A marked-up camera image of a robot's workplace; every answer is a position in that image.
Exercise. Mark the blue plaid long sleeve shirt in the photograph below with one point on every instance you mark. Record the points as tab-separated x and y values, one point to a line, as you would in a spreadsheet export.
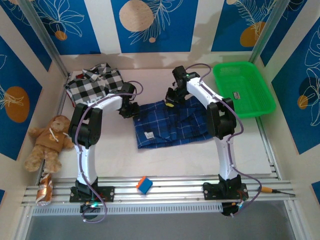
170	125

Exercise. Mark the black white checkered shirt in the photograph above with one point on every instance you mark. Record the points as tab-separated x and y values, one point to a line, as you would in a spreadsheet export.
90	85

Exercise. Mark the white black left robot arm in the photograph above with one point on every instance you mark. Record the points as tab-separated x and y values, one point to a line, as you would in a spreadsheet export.
107	102

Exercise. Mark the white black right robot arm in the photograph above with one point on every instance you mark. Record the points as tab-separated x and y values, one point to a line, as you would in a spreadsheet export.
200	87

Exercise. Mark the black-white checkered shirt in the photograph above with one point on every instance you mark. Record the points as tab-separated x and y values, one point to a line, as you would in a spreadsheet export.
88	102

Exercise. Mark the small basket label sticker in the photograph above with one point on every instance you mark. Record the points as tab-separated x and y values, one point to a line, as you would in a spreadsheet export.
236	95

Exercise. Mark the green plastic basket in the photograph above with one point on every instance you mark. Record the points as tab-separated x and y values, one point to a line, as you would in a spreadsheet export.
247	87

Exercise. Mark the orange blue block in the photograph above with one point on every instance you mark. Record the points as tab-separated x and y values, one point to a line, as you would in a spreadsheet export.
146	186

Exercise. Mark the brown teddy bear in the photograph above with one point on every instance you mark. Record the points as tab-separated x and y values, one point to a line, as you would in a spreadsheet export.
50	140

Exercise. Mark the black electronics board with LED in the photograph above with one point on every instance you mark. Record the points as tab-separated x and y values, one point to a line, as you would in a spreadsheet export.
228	210
86	207

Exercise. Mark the orange snack packet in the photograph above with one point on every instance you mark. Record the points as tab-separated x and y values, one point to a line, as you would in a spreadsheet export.
43	192

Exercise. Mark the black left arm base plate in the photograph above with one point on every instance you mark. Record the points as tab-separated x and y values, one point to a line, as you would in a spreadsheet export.
107	193

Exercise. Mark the aluminium mounting rail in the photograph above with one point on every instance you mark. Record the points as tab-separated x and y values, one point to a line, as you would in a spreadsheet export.
175	187

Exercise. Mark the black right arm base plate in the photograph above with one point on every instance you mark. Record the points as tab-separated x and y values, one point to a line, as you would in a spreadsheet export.
211	191

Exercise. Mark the aluminium frame post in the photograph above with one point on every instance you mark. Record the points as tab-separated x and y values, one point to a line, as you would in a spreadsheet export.
42	32
267	32

